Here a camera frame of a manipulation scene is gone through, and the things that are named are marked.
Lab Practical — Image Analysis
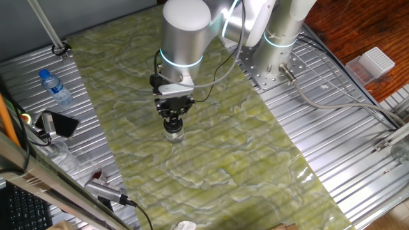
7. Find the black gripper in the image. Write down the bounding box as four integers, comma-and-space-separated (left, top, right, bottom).
154, 95, 196, 125

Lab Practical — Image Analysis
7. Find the clear glass jar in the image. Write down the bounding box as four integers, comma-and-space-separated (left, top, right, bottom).
164, 128, 186, 144

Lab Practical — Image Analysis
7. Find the green marble pattern mat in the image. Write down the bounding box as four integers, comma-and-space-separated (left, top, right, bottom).
66, 6, 355, 230

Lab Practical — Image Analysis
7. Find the glass cup with brown liquid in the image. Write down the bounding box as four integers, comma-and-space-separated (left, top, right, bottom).
84, 167, 111, 188

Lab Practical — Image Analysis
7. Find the black smartphone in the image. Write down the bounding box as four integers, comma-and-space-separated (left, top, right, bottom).
35, 110, 80, 139

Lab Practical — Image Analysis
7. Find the white crumpled tissue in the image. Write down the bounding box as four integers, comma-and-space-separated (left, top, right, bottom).
174, 220, 197, 230

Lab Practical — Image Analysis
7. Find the large clear glass cup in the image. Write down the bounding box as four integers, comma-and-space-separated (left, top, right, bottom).
47, 140, 81, 176

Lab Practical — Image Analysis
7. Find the blue capped water bottle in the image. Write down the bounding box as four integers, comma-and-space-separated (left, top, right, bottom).
38, 68, 73, 106

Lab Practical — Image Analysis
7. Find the aluminium pole with black clamp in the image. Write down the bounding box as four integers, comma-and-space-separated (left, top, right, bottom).
27, 0, 72, 61

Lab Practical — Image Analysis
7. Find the orange tube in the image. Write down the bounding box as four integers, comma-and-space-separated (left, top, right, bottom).
0, 94, 22, 148

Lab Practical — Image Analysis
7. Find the black keyboard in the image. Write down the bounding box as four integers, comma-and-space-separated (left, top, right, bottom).
0, 181, 54, 230

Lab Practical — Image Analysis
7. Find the clear plastic box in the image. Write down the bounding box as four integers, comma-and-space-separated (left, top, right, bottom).
344, 56, 376, 87

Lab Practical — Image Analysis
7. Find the white pipette tip box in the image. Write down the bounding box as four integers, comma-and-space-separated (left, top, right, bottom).
359, 47, 396, 80

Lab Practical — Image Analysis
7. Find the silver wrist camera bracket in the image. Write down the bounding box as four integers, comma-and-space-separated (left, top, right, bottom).
149, 73, 195, 97

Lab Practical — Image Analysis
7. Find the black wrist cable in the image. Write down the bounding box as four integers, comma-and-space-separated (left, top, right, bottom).
194, 0, 246, 104

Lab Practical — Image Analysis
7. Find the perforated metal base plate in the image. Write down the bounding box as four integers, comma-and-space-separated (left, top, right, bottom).
235, 38, 307, 91

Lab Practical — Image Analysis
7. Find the black camera cable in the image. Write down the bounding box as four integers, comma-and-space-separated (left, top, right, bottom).
126, 198, 155, 230

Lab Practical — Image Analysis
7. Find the grey base cable with connector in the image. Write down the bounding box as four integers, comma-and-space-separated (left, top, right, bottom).
278, 63, 406, 127

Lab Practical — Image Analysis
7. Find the aluminium frame bar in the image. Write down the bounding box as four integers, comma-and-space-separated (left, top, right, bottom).
0, 132, 132, 230

